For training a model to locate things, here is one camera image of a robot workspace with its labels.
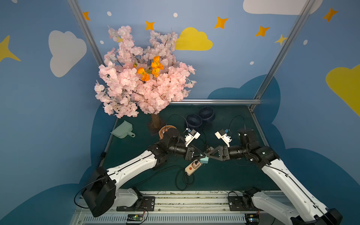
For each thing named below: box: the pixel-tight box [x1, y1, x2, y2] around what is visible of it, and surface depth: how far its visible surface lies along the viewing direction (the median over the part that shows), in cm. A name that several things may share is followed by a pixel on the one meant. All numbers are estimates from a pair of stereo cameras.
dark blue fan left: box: [186, 113, 203, 128], surface depth 103 cm
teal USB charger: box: [199, 155, 210, 164], surface depth 67 cm
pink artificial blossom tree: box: [94, 24, 197, 129], surface depth 65 cm
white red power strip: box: [184, 160, 203, 176], surface depth 86 cm
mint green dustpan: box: [109, 120, 136, 139], surface depth 109 cm
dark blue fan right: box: [198, 105, 216, 122], surface depth 107 cm
